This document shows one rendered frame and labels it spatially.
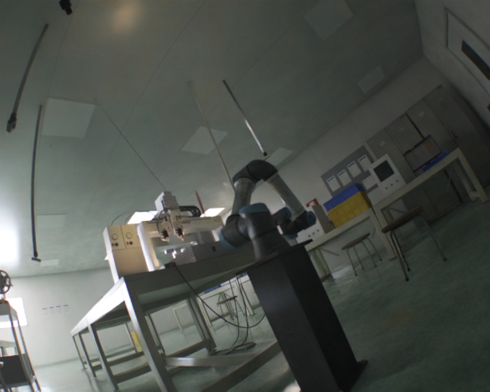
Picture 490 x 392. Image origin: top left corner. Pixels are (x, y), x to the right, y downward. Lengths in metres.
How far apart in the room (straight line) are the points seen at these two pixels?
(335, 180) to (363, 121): 1.43
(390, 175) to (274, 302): 2.88
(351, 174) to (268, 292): 4.60
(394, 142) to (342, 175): 1.41
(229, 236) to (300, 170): 4.90
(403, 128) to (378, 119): 0.78
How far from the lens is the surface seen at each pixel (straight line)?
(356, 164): 5.35
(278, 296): 0.92
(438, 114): 4.93
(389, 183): 3.55
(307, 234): 3.97
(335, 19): 3.48
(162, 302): 2.66
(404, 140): 4.81
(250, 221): 0.96
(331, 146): 5.60
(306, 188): 5.75
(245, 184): 1.29
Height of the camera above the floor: 0.53
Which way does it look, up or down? 20 degrees up
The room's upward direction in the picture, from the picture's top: 25 degrees counter-clockwise
